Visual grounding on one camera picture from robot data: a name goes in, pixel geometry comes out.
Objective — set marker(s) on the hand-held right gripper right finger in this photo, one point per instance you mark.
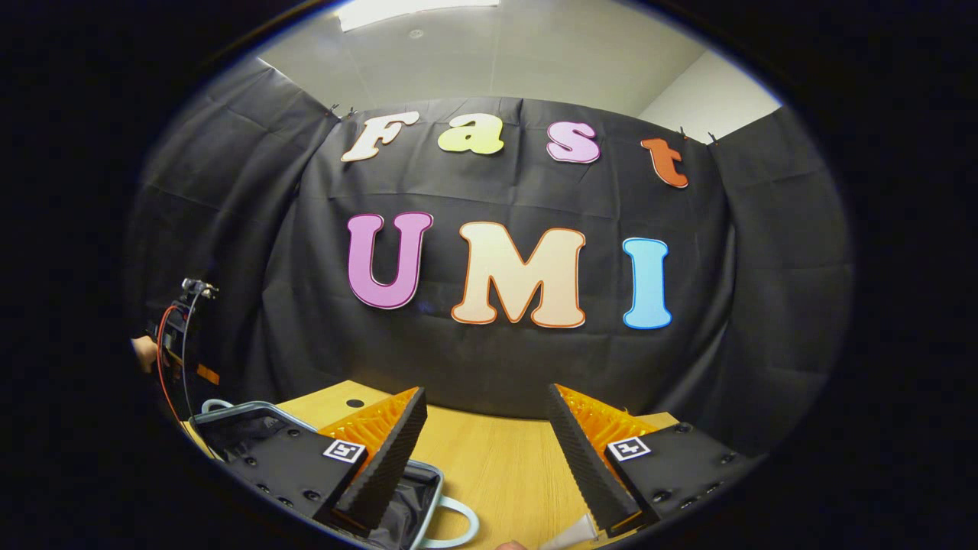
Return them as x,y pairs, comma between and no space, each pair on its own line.
581,458

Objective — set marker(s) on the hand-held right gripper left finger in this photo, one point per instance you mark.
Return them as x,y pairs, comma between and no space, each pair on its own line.
390,458

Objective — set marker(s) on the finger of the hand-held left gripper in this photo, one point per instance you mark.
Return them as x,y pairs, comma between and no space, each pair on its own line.
208,374

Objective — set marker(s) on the black backdrop cloth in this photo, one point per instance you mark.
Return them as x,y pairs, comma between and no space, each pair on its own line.
474,359

